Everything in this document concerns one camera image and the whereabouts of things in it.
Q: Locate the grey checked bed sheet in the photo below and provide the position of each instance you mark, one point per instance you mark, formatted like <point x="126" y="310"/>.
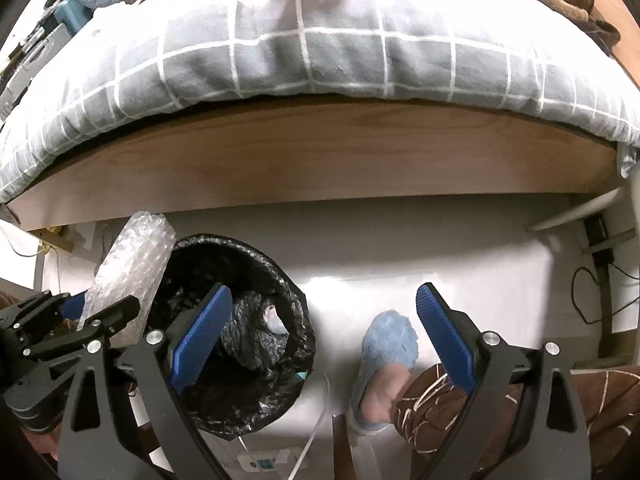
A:
<point x="320" y="50"/>

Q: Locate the person's right leg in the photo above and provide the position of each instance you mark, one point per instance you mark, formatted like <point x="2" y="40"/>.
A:
<point x="600" y="395"/>

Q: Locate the white device blue label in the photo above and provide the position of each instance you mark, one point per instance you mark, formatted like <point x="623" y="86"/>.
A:
<point x="262" y="461"/>

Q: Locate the brown wooden chair leg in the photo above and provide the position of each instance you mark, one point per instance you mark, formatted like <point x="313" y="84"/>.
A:
<point x="344" y="450"/>

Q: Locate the teal suitcase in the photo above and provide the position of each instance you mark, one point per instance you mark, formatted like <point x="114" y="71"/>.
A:
<point x="72" y="12"/>

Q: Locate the clear bubble wrap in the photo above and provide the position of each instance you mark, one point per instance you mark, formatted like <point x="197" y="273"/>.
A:
<point x="130" y="260"/>

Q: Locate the black lined waste bin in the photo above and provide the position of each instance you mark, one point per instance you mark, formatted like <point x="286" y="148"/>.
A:
<point x="270" y="360"/>

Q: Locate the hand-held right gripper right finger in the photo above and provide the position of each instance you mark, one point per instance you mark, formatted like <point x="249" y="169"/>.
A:
<point x="445" y="340"/>

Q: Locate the white crumpled tissue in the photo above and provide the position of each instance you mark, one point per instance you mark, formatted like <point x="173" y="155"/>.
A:
<point x="274" y="320"/>

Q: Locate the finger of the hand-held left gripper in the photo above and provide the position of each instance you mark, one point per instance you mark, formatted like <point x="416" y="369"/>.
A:
<point x="72" y="305"/>
<point x="110" y="315"/>

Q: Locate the black desk leg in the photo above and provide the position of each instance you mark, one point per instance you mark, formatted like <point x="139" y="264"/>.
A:
<point x="606" y="300"/>

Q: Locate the wooden bed support block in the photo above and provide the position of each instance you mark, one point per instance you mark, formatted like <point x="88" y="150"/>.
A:
<point x="50" y="237"/>

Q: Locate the black power adapter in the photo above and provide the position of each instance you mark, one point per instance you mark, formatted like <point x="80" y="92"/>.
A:
<point x="596" y="230"/>

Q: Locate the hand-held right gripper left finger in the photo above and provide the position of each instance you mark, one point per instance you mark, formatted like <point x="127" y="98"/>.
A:
<point x="200" y="340"/>

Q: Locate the wooden headboard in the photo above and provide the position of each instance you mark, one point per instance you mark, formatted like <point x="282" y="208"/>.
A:
<point x="625" y="35"/>

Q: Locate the white metal leg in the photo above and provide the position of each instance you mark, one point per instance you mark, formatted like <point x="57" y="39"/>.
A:
<point x="575" y="210"/>

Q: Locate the grey suitcase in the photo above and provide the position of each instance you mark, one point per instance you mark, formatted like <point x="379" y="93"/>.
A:
<point x="30" y="65"/>

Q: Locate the fluffy blue slipper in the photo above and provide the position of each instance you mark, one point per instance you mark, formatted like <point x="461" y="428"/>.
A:
<point x="390" y="340"/>

